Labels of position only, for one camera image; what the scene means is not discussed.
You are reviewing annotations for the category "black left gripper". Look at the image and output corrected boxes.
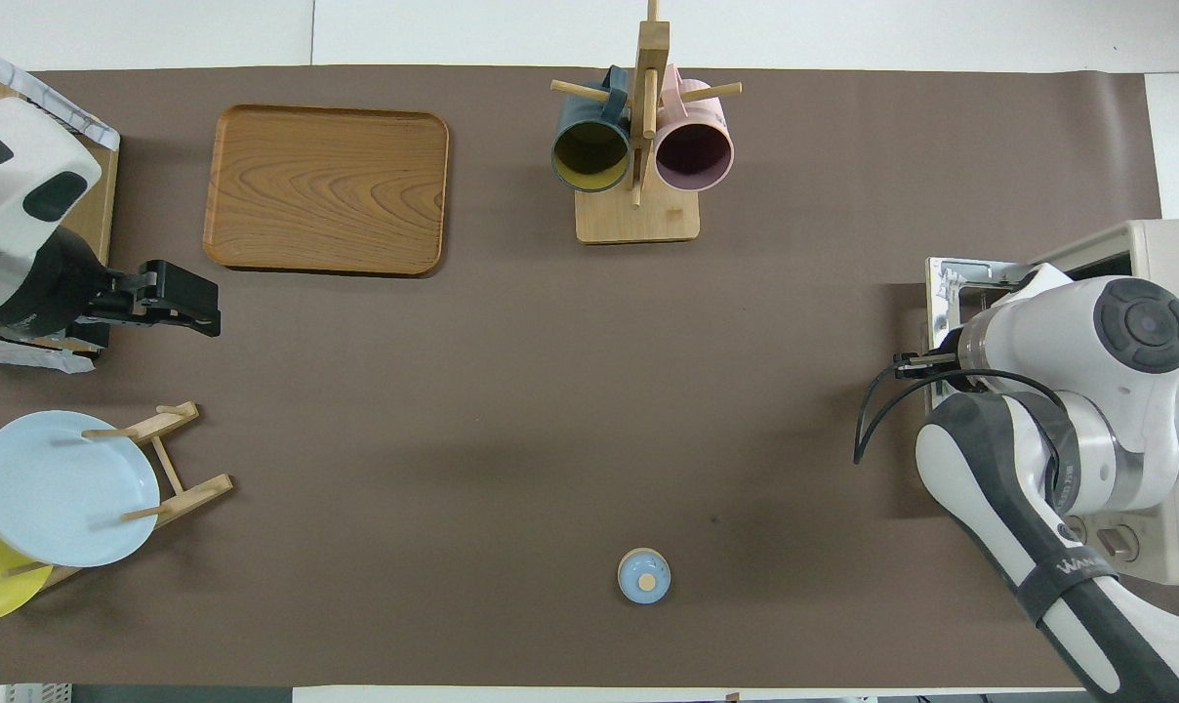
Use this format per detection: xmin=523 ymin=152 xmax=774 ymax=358
xmin=84 ymin=259 xmax=222 ymax=338

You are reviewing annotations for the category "white checked cloth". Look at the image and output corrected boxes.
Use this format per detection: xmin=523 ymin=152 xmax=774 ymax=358
xmin=0 ymin=37 xmax=120 ymax=152

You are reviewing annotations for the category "brown table mat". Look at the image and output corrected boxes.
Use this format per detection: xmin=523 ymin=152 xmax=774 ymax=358
xmin=0 ymin=65 xmax=1179 ymax=689

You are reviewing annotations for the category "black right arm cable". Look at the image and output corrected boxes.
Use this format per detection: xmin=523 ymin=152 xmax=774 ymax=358
xmin=853 ymin=350 xmax=1071 ymax=466

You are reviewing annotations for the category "pink mug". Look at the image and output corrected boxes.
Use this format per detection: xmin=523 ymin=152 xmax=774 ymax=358
xmin=654 ymin=64 xmax=736 ymax=193

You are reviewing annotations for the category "wooden plate rack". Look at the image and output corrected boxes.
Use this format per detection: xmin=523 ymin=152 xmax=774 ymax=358
xmin=4 ymin=400 xmax=234 ymax=592

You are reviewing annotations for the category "white crumpled sheet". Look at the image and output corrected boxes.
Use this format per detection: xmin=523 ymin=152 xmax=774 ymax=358
xmin=0 ymin=332 xmax=96 ymax=375

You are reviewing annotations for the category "light blue plate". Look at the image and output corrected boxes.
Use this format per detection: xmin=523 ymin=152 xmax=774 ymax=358
xmin=0 ymin=410 xmax=161 ymax=569

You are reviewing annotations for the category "wooden two-tier shelf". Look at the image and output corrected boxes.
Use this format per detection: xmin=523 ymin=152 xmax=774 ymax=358
xmin=0 ymin=73 xmax=120 ymax=352

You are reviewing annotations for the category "wooden serving tray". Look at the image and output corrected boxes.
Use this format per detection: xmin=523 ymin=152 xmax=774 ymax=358
xmin=202 ymin=104 xmax=451 ymax=278

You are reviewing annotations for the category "dark blue mug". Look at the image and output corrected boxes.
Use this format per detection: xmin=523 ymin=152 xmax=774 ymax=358
xmin=550 ymin=66 xmax=632 ymax=194

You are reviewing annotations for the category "wooden mug tree stand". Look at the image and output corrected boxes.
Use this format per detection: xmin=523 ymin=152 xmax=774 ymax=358
xmin=550 ymin=0 xmax=744 ymax=245

